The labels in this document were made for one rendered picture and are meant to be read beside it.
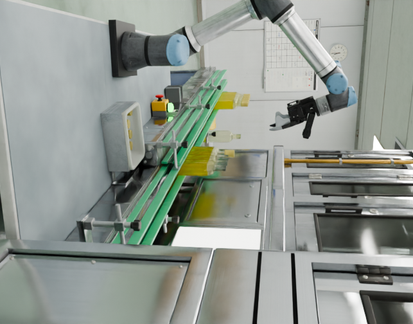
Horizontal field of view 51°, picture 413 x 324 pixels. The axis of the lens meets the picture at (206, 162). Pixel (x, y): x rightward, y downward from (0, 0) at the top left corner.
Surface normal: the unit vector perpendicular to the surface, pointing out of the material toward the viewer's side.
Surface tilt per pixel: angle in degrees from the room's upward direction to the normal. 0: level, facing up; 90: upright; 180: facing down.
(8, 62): 0
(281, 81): 90
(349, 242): 90
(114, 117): 90
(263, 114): 90
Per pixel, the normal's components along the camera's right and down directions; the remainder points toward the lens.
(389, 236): -0.05, -0.93
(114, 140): -0.15, 0.37
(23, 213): 0.99, 0.01
